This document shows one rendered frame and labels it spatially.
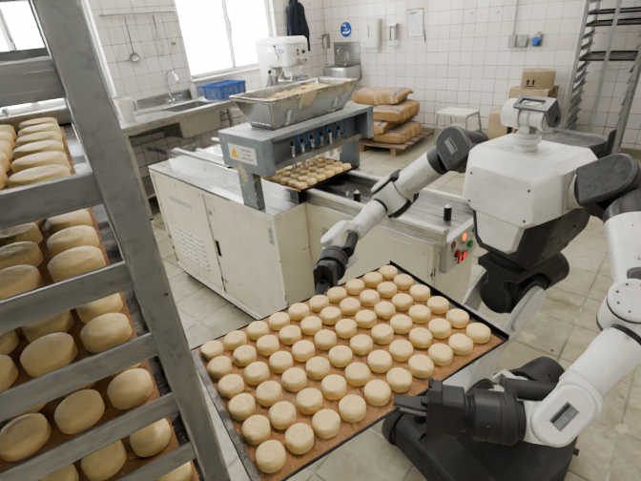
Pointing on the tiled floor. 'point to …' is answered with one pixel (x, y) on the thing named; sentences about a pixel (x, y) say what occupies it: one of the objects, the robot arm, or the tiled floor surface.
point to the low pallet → (393, 143)
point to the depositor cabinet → (237, 239)
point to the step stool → (459, 116)
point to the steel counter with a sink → (174, 123)
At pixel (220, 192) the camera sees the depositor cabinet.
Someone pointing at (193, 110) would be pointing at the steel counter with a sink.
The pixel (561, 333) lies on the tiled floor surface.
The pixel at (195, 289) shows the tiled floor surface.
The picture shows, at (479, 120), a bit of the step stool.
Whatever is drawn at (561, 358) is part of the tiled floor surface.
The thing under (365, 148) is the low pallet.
